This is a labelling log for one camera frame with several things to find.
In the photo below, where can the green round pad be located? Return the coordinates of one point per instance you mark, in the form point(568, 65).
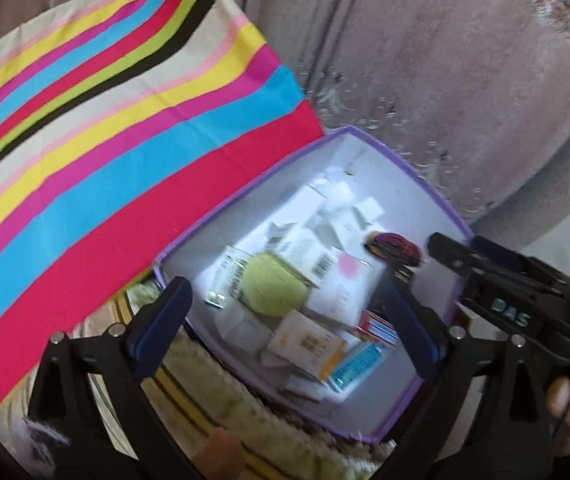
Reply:
point(270, 285)

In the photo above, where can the small white box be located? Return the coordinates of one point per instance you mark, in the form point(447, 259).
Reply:
point(370, 207)
point(340, 222)

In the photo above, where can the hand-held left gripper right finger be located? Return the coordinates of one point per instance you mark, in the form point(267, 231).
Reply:
point(417, 340)

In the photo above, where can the colourful striped cloth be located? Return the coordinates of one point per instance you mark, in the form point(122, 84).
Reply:
point(115, 160)

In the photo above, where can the white cube box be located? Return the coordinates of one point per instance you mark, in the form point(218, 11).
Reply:
point(245, 332)

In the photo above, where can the white fluffy cloth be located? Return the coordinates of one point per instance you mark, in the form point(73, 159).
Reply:
point(40, 435)

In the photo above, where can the small red box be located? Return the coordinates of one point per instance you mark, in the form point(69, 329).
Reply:
point(377, 327)

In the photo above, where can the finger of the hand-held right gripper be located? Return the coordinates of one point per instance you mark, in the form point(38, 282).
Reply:
point(447, 250)
point(500, 255)

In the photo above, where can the white barcode box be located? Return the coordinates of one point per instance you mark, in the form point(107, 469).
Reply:
point(305, 252)

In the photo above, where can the beige striped velvet cushion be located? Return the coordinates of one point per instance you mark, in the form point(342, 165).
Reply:
point(245, 410)

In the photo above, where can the small blue box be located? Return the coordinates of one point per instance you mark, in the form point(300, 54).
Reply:
point(360, 365)

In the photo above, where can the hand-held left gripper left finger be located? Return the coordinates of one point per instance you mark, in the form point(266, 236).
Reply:
point(152, 340)

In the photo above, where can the orange and white box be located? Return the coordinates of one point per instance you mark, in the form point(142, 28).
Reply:
point(310, 345)

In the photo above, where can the purple storage box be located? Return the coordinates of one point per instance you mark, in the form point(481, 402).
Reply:
point(400, 195)

